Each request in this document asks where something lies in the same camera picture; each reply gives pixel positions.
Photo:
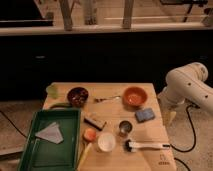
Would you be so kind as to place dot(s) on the grey folded cloth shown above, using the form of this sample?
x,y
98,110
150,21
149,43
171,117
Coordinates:
x,y
51,133

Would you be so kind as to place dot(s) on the blue sponge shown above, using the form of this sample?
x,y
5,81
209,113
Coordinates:
x,y
144,115

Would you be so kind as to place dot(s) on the green curved vegetable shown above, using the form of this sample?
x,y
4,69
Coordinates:
x,y
60,105

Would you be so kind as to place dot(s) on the white cup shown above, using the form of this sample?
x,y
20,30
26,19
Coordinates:
x,y
106,142

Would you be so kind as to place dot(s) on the small metal cup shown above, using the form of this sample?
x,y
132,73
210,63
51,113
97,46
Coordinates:
x,y
125,127

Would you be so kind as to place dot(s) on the white dish brush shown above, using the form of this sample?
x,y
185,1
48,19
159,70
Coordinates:
x,y
133,146

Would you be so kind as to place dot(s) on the orange bowl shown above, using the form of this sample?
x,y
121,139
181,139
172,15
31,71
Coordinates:
x,y
134,96

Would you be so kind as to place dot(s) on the dark brown bowl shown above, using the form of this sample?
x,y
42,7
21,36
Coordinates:
x,y
77,96

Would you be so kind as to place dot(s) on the green plastic tray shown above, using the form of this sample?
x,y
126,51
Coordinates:
x,y
52,143

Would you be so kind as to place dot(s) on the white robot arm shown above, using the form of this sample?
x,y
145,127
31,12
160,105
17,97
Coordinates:
x,y
185,83

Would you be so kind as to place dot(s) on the dark rectangular block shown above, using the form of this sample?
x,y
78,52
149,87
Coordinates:
x,y
98,124

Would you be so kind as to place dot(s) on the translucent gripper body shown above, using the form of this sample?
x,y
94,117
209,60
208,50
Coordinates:
x,y
168,116

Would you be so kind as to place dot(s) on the orange-headed yellow spatula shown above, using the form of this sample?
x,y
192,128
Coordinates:
x,y
89,137

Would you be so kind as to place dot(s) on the light green cup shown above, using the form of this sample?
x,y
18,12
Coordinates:
x,y
52,91

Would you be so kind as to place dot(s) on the metal fork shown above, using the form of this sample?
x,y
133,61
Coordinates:
x,y
98,100

